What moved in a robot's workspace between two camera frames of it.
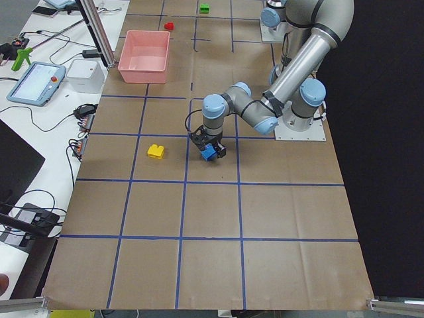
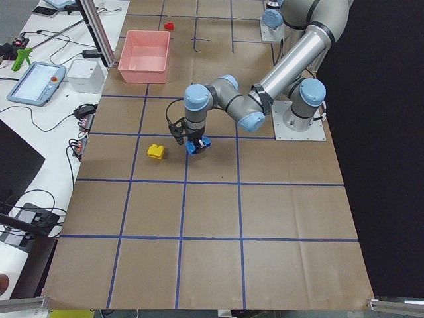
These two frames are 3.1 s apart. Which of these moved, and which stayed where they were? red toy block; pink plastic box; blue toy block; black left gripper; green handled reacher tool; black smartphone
Moved: black left gripper; blue toy block
Stayed: red toy block; black smartphone; pink plastic box; green handled reacher tool
